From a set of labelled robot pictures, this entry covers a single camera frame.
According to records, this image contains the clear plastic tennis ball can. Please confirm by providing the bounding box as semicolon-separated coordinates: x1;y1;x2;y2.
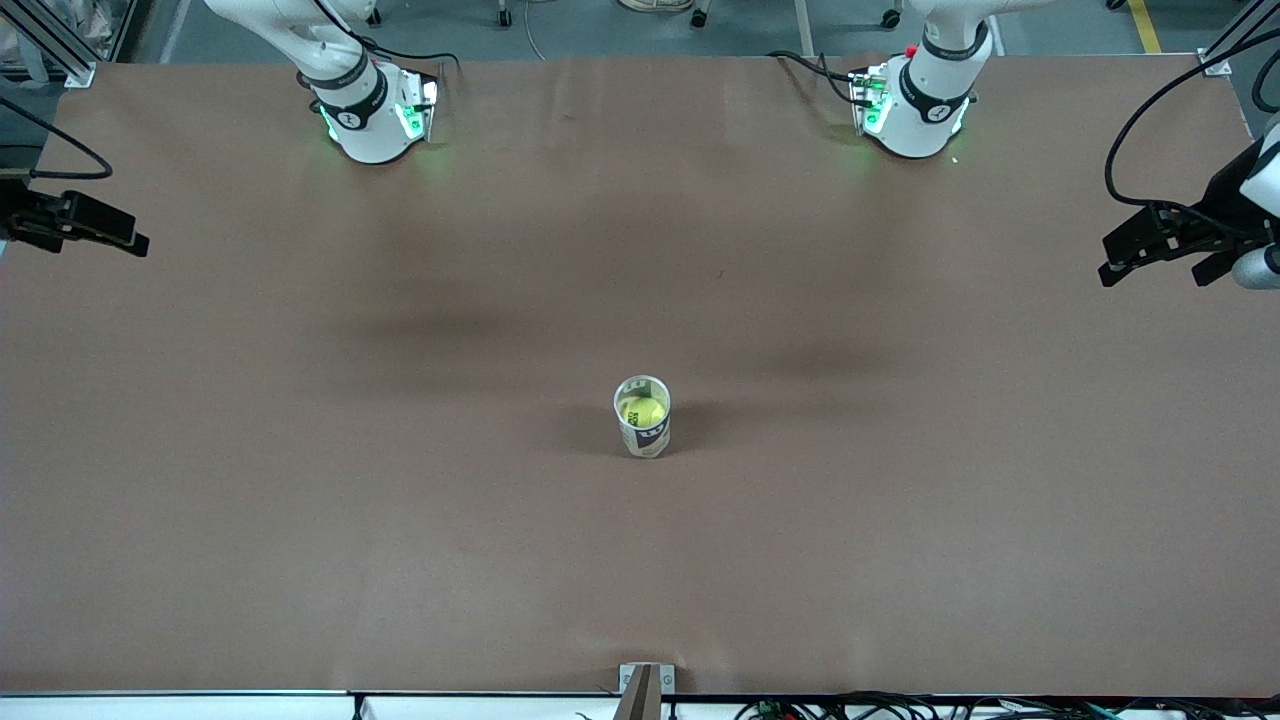
613;375;672;460

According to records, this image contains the brown table cover sheet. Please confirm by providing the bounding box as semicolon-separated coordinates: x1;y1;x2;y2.
0;55;1280;698

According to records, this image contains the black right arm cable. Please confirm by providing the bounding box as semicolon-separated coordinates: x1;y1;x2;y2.
0;95;114;183

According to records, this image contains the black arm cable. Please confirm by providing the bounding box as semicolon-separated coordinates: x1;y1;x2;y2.
0;95;114;183
1103;25;1280;211

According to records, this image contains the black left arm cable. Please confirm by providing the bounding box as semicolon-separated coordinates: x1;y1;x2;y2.
1103;25;1280;211

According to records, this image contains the aluminium frame post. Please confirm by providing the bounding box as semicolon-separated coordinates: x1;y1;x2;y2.
0;0;97;89
1200;0;1280;77

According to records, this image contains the black right base cable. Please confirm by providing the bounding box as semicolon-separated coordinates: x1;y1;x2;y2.
310;0;463;79

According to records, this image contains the black base cable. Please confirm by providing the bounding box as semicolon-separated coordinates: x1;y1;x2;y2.
768;50;871;109
310;0;463;79

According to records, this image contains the black left base cable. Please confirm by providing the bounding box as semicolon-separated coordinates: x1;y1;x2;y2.
768;50;871;109

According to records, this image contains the black cable bundle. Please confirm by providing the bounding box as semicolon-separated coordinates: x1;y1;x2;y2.
735;692;1280;720

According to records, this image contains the metal mounting bracket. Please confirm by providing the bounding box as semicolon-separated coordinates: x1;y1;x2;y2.
618;662;677;696

